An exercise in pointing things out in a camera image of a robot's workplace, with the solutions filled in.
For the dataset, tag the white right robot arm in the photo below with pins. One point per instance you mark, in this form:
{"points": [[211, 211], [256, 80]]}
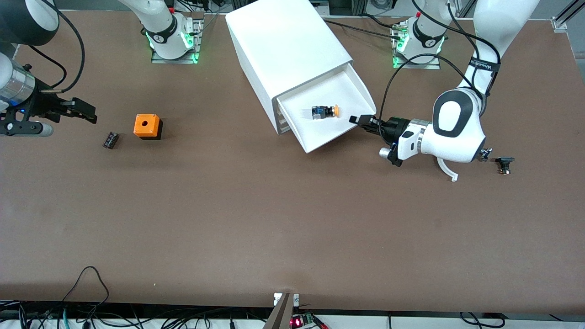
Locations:
{"points": [[160, 23]]}

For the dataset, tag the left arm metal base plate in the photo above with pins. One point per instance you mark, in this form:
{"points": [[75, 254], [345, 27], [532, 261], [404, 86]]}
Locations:
{"points": [[416, 66]]}

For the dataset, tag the white drawer cabinet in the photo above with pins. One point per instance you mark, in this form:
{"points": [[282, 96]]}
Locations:
{"points": [[283, 41]]}

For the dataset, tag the orange button enclosure box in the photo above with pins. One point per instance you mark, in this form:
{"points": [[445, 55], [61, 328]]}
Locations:
{"points": [[146, 124]]}

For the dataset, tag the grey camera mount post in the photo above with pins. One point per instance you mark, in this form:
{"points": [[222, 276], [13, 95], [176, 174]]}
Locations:
{"points": [[281, 315]]}

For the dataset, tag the small dark contact block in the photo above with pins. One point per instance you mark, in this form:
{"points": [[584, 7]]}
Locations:
{"points": [[111, 140]]}

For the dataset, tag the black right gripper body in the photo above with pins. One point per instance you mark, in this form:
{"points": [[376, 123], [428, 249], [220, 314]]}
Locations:
{"points": [[45, 108]]}

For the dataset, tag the white drawer with orange button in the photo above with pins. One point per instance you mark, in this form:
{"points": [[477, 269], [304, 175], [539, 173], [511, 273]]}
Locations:
{"points": [[320, 133]]}

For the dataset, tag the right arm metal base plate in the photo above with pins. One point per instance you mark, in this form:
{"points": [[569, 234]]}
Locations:
{"points": [[198, 32]]}

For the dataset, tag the small black plastic part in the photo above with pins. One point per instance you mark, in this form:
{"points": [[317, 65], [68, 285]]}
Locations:
{"points": [[504, 161]]}

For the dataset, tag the small silver metal part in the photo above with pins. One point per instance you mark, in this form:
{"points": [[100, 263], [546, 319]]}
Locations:
{"points": [[486, 154]]}

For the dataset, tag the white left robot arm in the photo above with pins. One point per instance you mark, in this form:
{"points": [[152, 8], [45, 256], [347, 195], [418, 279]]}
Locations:
{"points": [[457, 137]]}

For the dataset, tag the circuit board with red light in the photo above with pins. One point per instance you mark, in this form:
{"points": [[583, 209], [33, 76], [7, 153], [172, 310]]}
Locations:
{"points": [[298, 322]]}

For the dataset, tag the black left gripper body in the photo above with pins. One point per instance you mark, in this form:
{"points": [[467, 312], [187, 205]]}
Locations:
{"points": [[394, 126]]}

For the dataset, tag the aluminium corner profile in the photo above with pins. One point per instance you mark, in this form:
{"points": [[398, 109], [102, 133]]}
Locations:
{"points": [[563, 20]]}

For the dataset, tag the orange push button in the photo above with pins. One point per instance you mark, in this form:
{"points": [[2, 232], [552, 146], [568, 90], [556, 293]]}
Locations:
{"points": [[320, 112]]}

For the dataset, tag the white curved plastic piece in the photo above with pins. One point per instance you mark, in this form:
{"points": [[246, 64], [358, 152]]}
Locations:
{"points": [[450, 172]]}

